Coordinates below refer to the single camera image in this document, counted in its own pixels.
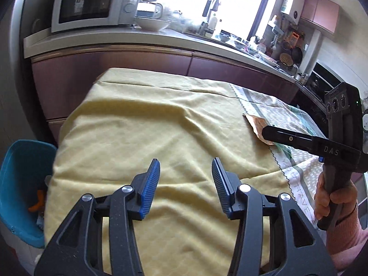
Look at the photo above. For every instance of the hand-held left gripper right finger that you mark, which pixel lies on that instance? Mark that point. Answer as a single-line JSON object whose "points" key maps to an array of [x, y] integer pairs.
{"points": [[221, 187]]}

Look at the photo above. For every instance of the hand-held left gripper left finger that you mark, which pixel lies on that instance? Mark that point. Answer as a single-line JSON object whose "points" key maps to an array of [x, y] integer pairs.
{"points": [[151, 187]]}

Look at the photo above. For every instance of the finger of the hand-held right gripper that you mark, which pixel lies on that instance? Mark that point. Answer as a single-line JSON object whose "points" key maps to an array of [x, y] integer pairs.
{"points": [[283, 137]]}

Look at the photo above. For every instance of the brown paper wrapper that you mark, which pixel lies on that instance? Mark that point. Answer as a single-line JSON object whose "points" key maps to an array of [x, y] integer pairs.
{"points": [[255, 123]]}

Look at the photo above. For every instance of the orange peel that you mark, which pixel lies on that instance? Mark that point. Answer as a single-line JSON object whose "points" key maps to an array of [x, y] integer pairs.
{"points": [[37, 201]]}

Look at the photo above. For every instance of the blue plastic bin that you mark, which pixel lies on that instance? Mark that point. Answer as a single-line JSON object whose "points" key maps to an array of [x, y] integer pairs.
{"points": [[20, 164]]}

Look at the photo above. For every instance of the person's right forearm pink sleeve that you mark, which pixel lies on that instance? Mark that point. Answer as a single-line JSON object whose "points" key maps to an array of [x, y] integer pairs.
{"points": [[350, 233]]}

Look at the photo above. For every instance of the person's right hand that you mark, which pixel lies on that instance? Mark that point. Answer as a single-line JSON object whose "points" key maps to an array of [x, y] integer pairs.
{"points": [[320, 198]]}

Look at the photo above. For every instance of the patterned grey white cloth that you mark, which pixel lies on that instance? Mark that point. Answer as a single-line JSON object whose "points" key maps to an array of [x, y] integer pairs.
{"points": [[267, 103]]}

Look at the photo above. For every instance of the black built-in oven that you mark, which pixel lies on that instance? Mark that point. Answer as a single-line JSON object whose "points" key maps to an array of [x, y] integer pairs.
{"points": [[316, 92]]}

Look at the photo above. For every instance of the yellow tablecloth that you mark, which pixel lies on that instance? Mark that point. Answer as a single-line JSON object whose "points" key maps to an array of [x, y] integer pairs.
{"points": [[143, 120]]}

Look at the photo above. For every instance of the round dark pan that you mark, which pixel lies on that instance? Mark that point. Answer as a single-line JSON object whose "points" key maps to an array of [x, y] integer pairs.
{"points": [[297, 56]]}

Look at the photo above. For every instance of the orange grater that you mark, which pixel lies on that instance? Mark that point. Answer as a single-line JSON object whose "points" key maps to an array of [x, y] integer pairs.
{"points": [[294, 38]]}

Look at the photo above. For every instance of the kitchen counter cabinet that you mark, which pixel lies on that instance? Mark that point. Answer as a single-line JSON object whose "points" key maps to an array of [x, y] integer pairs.
{"points": [[115, 63]]}

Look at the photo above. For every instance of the white soap bottle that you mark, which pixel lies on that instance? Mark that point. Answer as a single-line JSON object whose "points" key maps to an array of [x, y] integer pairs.
{"points": [[212, 26]]}

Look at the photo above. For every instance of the white water heater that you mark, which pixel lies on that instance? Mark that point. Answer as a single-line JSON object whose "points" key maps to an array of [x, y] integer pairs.
{"points": [[292, 4]]}

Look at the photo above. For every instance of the wide white bowl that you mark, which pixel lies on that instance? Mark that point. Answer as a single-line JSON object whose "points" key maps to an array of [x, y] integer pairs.
{"points": [[151, 24]]}

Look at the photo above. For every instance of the glass kettle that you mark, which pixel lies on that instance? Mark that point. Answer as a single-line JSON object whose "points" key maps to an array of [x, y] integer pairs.
{"points": [[151, 7]]}

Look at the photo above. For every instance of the white microwave oven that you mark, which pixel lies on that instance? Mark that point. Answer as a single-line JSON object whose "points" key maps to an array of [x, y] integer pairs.
{"points": [[86, 5]]}

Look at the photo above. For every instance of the pink wall cabinet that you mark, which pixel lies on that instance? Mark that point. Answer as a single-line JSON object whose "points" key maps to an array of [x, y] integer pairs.
{"points": [[320, 11]]}

